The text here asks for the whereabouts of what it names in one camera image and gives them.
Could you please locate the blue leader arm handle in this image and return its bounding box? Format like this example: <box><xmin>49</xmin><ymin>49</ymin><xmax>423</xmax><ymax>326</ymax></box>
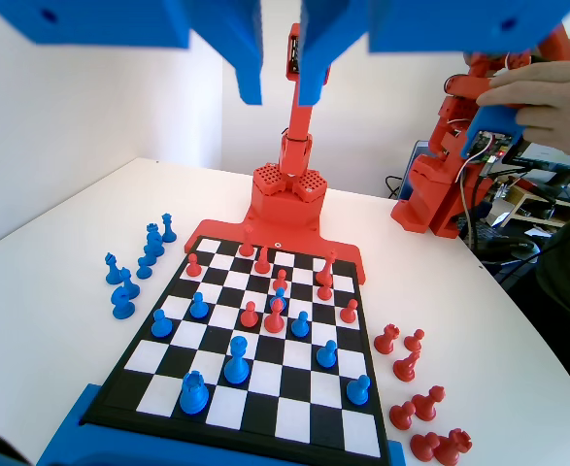
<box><xmin>457</xmin><ymin>104</ymin><xmax>528</xmax><ymax>161</ymax></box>

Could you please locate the red leader arm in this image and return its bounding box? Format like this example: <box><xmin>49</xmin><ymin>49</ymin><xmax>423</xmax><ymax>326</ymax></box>
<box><xmin>389</xmin><ymin>21</ymin><xmax>570</xmax><ymax>240</ymax></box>

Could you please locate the blue chess queen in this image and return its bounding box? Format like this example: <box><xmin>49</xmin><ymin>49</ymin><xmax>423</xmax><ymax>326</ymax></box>
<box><xmin>160</xmin><ymin>212</ymin><xmax>178</xmax><ymax>243</ymax></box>

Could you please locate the red chess king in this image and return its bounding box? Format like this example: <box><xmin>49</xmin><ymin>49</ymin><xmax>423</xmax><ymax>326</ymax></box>
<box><xmin>315</xmin><ymin>250</ymin><xmax>338</xmax><ymax>287</ymax></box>

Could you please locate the red chess rook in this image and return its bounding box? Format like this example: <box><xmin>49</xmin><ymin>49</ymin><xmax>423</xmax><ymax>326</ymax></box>
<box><xmin>373</xmin><ymin>323</ymin><xmax>401</xmax><ymax>355</ymax></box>
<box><xmin>433</xmin><ymin>427</ymin><xmax>474</xmax><ymax>466</ymax></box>

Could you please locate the blue chess king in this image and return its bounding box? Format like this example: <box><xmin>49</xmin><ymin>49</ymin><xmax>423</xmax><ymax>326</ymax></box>
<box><xmin>223</xmin><ymin>335</ymin><xmax>251</xmax><ymax>385</ymax></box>

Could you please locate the chessboard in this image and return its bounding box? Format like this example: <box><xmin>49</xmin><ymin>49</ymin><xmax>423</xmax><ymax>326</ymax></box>
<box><xmin>79</xmin><ymin>235</ymin><xmax>393</xmax><ymax>462</ymax></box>

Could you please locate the person's bare hand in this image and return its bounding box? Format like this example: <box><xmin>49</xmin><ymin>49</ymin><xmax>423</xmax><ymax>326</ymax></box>
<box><xmin>476</xmin><ymin>61</ymin><xmax>570</xmax><ymax>169</ymax></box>

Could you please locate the grey laptop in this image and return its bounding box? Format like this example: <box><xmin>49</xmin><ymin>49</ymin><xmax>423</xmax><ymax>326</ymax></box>
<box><xmin>400</xmin><ymin>139</ymin><xmax>434</xmax><ymax>201</ymax></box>

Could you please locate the wooden desk shelf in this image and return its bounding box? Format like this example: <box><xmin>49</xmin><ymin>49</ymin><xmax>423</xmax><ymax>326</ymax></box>
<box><xmin>497</xmin><ymin>182</ymin><xmax>570</xmax><ymax>229</ymax></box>

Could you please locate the computer monitor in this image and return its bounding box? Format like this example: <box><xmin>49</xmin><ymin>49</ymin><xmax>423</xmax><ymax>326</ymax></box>
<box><xmin>505</xmin><ymin>143</ymin><xmax>570</xmax><ymax>188</ymax></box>

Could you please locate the person's dark olive torso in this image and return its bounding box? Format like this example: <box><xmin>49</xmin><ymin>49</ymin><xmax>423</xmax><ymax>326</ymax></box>
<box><xmin>534</xmin><ymin>206</ymin><xmax>570</xmax><ymax>350</ymax></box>

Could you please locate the blue base plate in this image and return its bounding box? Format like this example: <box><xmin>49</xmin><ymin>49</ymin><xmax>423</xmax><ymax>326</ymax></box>
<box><xmin>35</xmin><ymin>382</ymin><xmax>408</xmax><ymax>466</ymax></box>

